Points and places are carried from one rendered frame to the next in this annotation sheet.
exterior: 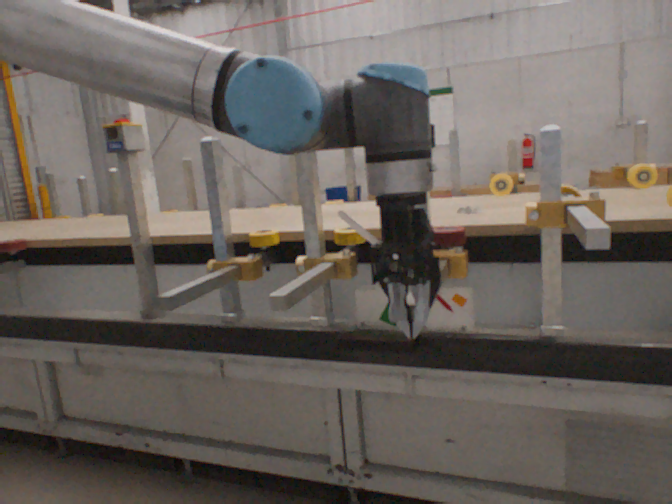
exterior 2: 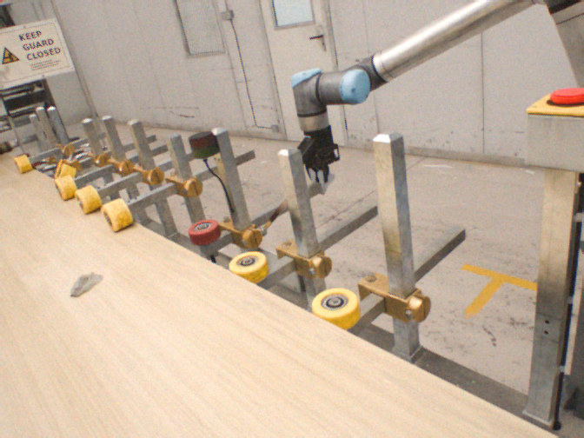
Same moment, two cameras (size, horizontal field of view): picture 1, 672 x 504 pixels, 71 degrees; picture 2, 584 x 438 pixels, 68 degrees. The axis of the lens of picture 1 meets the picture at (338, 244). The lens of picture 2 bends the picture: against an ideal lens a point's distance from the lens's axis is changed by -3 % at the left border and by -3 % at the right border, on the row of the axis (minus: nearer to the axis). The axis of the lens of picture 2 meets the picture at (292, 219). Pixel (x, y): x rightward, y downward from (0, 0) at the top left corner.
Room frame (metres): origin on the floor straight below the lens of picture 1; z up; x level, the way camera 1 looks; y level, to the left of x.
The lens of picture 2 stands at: (1.83, 0.49, 1.37)
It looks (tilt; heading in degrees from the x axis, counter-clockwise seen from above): 25 degrees down; 212
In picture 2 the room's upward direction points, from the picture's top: 12 degrees counter-clockwise
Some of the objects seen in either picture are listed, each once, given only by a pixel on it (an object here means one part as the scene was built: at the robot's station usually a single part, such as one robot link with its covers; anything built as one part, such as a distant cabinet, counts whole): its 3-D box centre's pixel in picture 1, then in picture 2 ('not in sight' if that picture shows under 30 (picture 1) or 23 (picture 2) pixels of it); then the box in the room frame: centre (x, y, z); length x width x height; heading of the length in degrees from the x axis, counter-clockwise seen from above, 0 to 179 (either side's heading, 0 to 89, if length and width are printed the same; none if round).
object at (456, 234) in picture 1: (448, 251); (208, 243); (1.06, -0.25, 0.85); 0.08 x 0.08 x 0.11
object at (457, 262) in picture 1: (434, 263); (239, 233); (0.98, -0.20, 0.85); 0.13 x 0.06 x 0.05; 69
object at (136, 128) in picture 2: not in sight; (155, 188); (0.81, -0.65, 0.90); 0.03 x 0.03 x 0.48; 69
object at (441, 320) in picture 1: (410, 309); (266, 263); (0.98, -0.14, 0.75); 0.26 x 0.01 x 0.10; 69
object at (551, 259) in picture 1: (550, 251); (195, 209); (0.90, -0.41, 0.87); 0.03 x 0.03 x 0.48; 69
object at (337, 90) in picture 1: (309, 117); (344, 87); (0.65, 0.02, 1.14); 0.12 x 0.12 x 0.09; 82
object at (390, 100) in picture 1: (393, 113); (309, 92); (0.65, -0.09, 1.13); 0.10 x 0.09 x 0.12; 82
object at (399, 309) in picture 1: (397, 311); (328, 179); (0.65, -0.08, 0.86); 0.06 x 0.03 x 0.09; 159
